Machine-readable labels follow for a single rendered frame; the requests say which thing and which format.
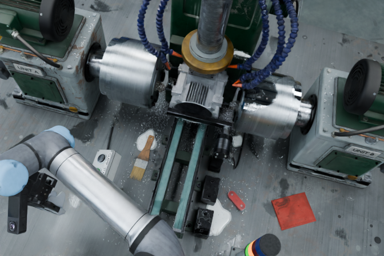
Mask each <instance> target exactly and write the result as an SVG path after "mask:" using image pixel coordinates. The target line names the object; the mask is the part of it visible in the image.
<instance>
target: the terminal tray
mask: <svg viewBox="0 0 384 256"><path fill-rule="evenodd" d="M203 76H204V77H203ZM216 77H217V74H216V76H215V77H213V78H211V76H210V74H208V75H207V74H202V73H199V72H196V71H194V72H193V73H191V71H190V70H189V72H188V75H187V79H186V83H187V84H189V83H190V82H191V83H193V84H197V83H198V85H199V84H200V83H201V85H202V84H203V86H204V85H205V86H207V87H208V88H209V86H210V89H211V90H212V89H214V85H215V81H216Z"/></svg>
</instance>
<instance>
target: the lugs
mask: <svg viewBox="0 0 384 256"><path fill-rule="evenodd" d="M174 101H176V103H180V102H182V101H183V96H181V95H176V96H175V99H174ZM207 108H208V109H209V110H210V111H215V108H216V105H215V104H213V103H209V104H208V107H207Z"/></svg>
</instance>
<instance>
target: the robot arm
mask: <svg viewBox="0 0 384 256"><path fill-rule="evenodd" d="M74 146H75V140H74V137H73V136H72V135H71V134H70V131H69V130H68V129H67V128H65V127H63V126H54V127H52V128H50V129H48V130H44V131H43V132H41V133H40V134H38V135H36V136H34V137H33V138H31V139H29V140H27V141H25V142H23V143H21V144H19V145H17V146H16V147H14V148H12V149H10V150H8V151H6V152H4V153H2V154H0V195H2V196H6V197H9V200H8V215H7V232H8V233H12V234H17V235H18V234H22V233H25V232H26V230H27V206H32V207H35V208H38V209H41V210H44V211H47V212H50V213H53V214H56V215H62V214H64V213H65V210H64V209H63V204H64V200H65V193H64V192H60V193H59V194H58V195H57V193H56V191H52V189H53V188H55V186H56V184H57V181H58V180H57V179H55V178H53V177H51V176H49V175H47V174H45V173H40V172H38V171H40V170H41V169H42V168H44V167H45V168H47V169H48V171H49V172H51V173H52V174H53V175H54V176H55V177H57V178H58V179H59V180H60V181H61V182H62V183H63V184H64V185H65V186H66V187H67V188H68V189H70V190H71V191H72V192H73V193H74V194H75V195H76V196H77V197H78V198H79V199H80V200H81V201H83V202H84V203H85V204H86V205H87V206H88V207H89V208H91V209H92V211H93V212H95V213H96V214H97V215H98V216H99V217H100V218H101V219H102V220H104V221H105V222H106V223H107V224H108V225H109V226H110V227H111V228H112V229H113V230H114V231H116V232H117V233H118V234H119V235H120V236H121V237H122V238H123V239H124V240H125V241H126V242H127V243H128V250H129V251H130V252H131V253H132V254H133V255H134V256H185V254H184V251H183V248H182V245H181V243H180V241H179V239H178V237H177V236H176V234H175V232H174V231H173V230H172V228H171V227H170V226H169V225H168V224H167V223H166V222H165V221H164V220H163V219H162V218H161V217H160V216H158V215H157V214H156V215H150V214H149V213H148V212H147V211H146V210H144V209H143V208H142V207H141V206H140V205H139V204H137V203H136V202H135V201H134V200H133V199H131V198H130V197H129V196H128V195H127V194H126V193H125V192H123V191H122V190H121V189H120V188H119V187H118V186H117V185H115V184H114V183H113V182H112V181H111V180H109V179H108V177H106V176H105V175H104V174H102V173H101V172H100V171H99V170H98V169H97V168H96V167H95V166H93V165H92V164H91V163H90V162H89V161H88V160H87V159H85V158H84V157H83V156H82V155H80V153H79V152H77V151H76V150H75V149H74ZM41 176H42V177H41ZM47 177H49V178H51V179H53V183H52V184H51V182H52V180H50V179H47Z"/></svg>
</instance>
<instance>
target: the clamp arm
mask: <svg viewBox="0 0 384 256"><path fill-rule="evenodd" d="M166 114H167V115H171V116H174V117H178V118H183V119H187V120H191V121H195V122H199V123H204V124H207V125H211V126H215V127H220V128H223V129H225V128H226V127H227V129H228V128H229V130H232V127H233V123H232V122H228V121H223V120H220V119H215V117H207V116H204V115H199V114H195V113H190V112H187V111H183V110H178V109H175V108H174V107H172V108H171V107H167V110H166Z"/></svg>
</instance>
